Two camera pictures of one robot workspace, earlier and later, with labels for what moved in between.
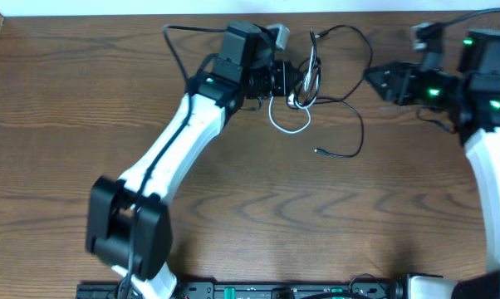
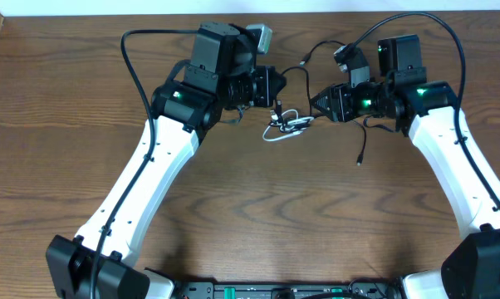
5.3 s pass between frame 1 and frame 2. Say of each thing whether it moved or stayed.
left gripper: moved
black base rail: stayed
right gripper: moved
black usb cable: moved
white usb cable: moved
